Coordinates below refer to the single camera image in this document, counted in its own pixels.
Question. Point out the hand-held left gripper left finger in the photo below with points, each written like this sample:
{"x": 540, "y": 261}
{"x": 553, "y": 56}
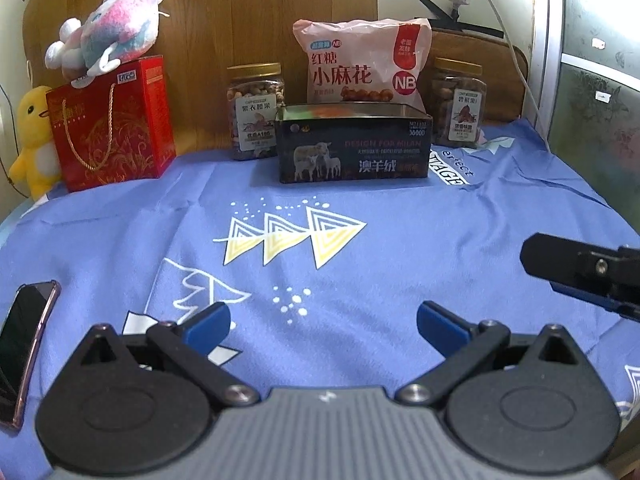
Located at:
{"x": 207, "y": 322}

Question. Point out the large pink snack bag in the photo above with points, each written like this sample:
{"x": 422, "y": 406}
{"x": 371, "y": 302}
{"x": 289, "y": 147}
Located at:
{"x": 360, "y": 60}

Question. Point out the wooden board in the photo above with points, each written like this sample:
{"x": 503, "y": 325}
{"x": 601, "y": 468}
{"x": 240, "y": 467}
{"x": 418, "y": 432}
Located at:
{"x": 225, "y": 10}

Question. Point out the blue printed cloth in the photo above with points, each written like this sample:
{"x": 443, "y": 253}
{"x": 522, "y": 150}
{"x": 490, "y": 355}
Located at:
{"x": 350, "y": 260}

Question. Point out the frosted glass cabinet door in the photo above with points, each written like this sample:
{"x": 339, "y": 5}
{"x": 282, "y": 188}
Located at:
{"x": 590, "y": 110}

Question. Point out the black smartphone pink case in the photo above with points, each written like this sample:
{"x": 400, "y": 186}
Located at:
{"x": 20, "y": 345}

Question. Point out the dark nut jar gold lid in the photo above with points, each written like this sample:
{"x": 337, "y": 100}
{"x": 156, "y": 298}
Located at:
{"x": 457, "y": 90}

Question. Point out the pale nut jar gold lid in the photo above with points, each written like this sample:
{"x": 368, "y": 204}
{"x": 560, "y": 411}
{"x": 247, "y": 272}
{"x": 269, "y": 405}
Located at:
{"x": 255, "y": 100}

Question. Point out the red gift bag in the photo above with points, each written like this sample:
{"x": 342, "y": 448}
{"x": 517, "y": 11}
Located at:
{"x": 125, "y": 130}

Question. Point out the pink blue plush toy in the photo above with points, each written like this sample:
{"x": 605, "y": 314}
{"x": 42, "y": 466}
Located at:
{"x": 115, "y": 30}

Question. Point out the brown rounded board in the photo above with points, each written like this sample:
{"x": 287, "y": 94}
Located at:
{"x": 500, "y": 75}

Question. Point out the black tape strip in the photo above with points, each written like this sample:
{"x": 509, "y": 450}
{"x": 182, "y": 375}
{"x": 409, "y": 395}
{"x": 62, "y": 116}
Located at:
{"x": 440, "y": 7}

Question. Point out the yellow duck plush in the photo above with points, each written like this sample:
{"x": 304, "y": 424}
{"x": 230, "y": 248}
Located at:
{"x": 35, "y": 135}

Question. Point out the dark tin box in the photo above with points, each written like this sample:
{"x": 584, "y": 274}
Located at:
{"x": 350, "y": 155}

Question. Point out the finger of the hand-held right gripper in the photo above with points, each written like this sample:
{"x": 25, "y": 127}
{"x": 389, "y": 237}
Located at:
{"x": 565, "y": 260}

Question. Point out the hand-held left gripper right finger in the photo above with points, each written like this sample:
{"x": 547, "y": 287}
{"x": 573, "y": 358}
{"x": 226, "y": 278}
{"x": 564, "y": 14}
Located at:
{"x": 440, "y": 325}

